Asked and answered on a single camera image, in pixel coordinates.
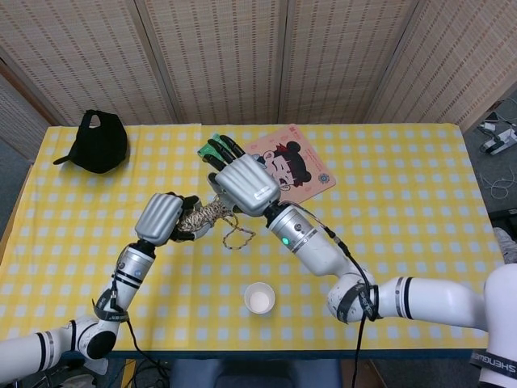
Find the yellow checked tablecloth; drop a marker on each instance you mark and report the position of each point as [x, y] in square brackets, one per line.
[404, 226]

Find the blue chair seat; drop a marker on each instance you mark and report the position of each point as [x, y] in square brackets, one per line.
[254, 374]

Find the grey devices on floor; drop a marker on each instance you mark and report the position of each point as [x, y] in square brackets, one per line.
[498, 141]

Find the pink cartoon mouse pad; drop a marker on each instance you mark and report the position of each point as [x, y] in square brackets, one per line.
[311, 169]

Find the white paper cup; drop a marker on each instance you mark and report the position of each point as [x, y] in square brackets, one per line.
[259, 299]

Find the grey shoe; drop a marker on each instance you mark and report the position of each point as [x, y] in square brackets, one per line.
[507, 242]

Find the green foil packet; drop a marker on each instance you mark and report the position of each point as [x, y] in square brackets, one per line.
[206, 150]

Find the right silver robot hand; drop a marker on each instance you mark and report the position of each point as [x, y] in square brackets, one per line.
[246, 186]

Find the woven bamboo folding screen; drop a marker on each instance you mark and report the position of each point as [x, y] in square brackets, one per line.
[226, 56]

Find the black baseball cap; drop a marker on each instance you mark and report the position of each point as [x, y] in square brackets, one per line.
[97, 145]

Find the black floor box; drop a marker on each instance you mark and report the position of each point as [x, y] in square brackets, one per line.
[505, 216]

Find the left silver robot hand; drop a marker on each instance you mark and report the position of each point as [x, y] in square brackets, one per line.
[157, 218]

